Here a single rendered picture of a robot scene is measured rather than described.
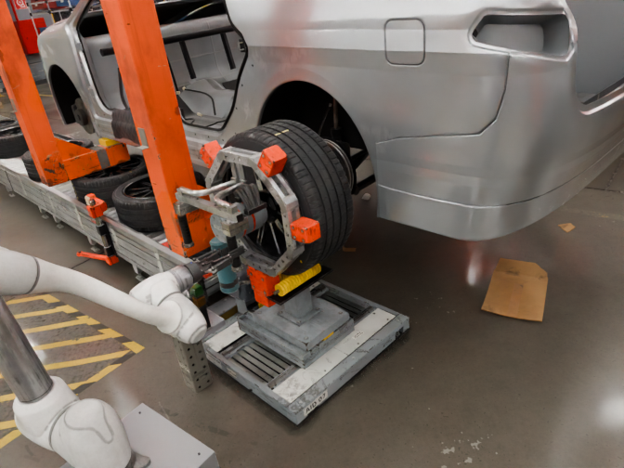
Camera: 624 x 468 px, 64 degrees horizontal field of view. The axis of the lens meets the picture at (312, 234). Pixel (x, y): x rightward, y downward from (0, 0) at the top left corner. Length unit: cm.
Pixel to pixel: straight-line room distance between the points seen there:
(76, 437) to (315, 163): 121
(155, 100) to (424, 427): 181
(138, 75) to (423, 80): 119
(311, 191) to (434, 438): 111
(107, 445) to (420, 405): 130
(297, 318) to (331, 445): 62
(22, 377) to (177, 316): 46
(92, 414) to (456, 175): 141
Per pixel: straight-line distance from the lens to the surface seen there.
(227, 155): 207
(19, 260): 140
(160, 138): 239
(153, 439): 187
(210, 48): 493
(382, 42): 194
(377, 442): 221
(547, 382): 253
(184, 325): 161
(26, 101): 419
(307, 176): 192
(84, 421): 163
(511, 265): 326
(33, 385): 172
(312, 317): 249
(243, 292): 262
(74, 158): 433
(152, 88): 236
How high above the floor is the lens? 170
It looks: 27 degrees down
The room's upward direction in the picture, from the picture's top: 7 degrees counter-clockwise
